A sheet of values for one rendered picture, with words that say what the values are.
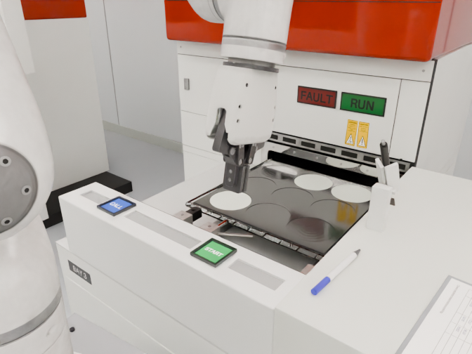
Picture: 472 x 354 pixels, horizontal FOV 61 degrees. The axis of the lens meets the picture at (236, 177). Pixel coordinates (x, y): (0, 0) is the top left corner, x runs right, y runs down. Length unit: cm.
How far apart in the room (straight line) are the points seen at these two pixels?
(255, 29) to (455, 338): 45
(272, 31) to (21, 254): 37
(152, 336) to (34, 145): 60
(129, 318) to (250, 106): 56
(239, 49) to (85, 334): 49
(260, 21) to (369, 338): 41
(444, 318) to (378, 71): 63
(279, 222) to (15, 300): 59
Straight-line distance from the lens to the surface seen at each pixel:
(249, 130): 53
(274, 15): 52
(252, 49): 51
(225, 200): 96
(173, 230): 75
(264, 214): 91
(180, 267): 67
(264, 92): 54
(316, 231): 86
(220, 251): 67
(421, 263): 71
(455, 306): 64
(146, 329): 87
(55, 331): 49
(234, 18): 52
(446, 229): 82
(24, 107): 33
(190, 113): 144
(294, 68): 115
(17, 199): 33
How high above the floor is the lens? 135
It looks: 24 degrees down
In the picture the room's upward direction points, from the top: straight up
